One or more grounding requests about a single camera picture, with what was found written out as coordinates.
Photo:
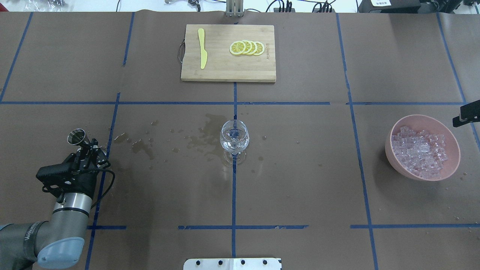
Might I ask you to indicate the lemon slice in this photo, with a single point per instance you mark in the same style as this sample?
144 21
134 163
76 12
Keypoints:
247 46
237 48
253 48
259 48

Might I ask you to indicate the clear wine glass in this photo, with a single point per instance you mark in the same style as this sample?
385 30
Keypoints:
234 139

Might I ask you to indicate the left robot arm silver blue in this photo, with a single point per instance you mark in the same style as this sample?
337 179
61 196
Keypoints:
58 243

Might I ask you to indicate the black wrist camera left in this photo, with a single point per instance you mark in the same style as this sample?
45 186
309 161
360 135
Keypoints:
58 175

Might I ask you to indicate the pile of clear ice cubes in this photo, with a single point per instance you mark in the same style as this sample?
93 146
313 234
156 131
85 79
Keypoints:
421 153

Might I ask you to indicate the bamboo cutting board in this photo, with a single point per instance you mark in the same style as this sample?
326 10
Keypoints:
221 65

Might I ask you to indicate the yellow plastic knife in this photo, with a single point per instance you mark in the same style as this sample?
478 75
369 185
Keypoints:
202 50

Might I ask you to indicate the steel double jigger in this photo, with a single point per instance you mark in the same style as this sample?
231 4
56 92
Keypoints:
78 137

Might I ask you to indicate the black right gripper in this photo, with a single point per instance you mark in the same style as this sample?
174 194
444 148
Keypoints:
466 114

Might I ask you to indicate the aluminium frame post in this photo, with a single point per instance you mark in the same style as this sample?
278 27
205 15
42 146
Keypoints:
235 8

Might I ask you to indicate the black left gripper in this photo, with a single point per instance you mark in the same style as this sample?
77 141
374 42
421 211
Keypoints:
83 181

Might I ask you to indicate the pink plastic bowl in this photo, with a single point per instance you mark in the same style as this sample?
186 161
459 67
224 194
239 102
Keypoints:
419 122

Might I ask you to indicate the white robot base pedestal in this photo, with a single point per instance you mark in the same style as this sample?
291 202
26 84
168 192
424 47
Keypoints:
233 264

